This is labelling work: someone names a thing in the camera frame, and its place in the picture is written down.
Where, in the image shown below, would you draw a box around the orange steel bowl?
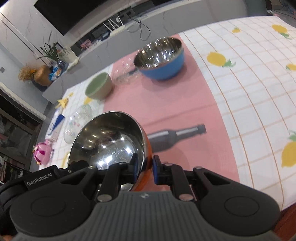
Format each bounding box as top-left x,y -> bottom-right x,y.
68,111 -> 152,191

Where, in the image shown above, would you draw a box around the clear glass flower plate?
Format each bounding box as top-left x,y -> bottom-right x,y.
63,104 -> 92,144

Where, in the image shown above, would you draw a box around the green ceramic bowl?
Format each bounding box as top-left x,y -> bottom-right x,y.
85,72 -> 113,100

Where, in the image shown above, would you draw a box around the clear glass bowl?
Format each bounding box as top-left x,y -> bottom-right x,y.
112,58 -> 139,86

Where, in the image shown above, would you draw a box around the blue steel bowl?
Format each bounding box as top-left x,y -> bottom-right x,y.
133,37 -> 185,81

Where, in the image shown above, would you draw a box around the pink toy pot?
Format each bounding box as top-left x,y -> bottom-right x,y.
33,140 -> 54,165

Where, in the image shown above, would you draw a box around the pink restaurant placemat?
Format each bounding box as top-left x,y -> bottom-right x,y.
103,49 -> 239,181

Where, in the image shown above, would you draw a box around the white blue box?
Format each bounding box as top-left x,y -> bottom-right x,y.
45,108 -> 65,142

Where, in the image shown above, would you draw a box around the blue snack bag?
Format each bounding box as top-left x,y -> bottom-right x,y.
49,66 -> 63,81

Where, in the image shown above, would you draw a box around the dark blue vase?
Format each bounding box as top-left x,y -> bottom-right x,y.
57,59 -> 69,71

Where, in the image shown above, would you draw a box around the gold vase dried flowers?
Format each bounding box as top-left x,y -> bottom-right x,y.
18,65 -> 52,87

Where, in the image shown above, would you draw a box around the white potted plant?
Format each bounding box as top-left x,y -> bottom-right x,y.
37,31 -> 78,63

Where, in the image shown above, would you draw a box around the white wifi router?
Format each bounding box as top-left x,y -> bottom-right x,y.
103,14 -> 125,36

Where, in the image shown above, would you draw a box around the black television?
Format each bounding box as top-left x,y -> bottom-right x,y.
33,0 -> 144,36

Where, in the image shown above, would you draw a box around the black cable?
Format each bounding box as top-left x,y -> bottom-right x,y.
125,12 -> 152,42

